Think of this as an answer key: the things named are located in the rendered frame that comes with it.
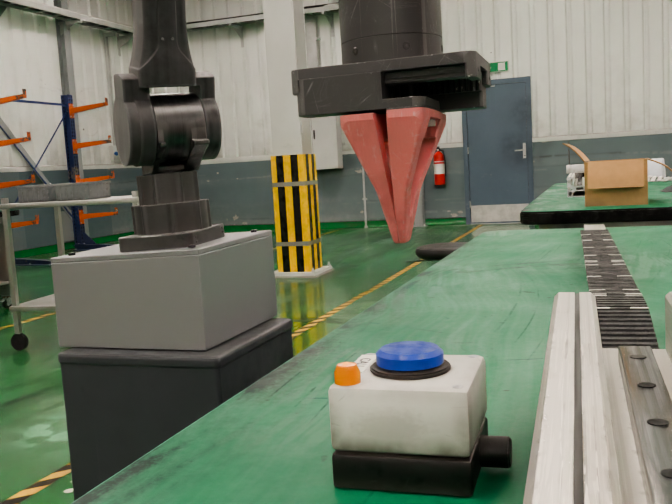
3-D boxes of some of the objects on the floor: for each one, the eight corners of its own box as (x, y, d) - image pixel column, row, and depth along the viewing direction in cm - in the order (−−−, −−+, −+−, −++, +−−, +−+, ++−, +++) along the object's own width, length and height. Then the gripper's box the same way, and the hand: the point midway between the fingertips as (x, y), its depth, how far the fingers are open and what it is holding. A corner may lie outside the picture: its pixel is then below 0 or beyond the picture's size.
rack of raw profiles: (-59, 287, 776) (-85, 65, 753) (-125, 287, 806) (-152, 73, 783) (130, 248, 1086) (116, 90, 1062) (77, 249, 1116) (63, 95, 1092)
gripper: (487, -33, 45) (498, 233, 46) (321, -10, 48) (337, 239, 49) (469, -66, 38) (483, 246, 40) (279, -35, 41) (298, 251, 43)
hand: (401, 227), depth 44 cm, fingers closed
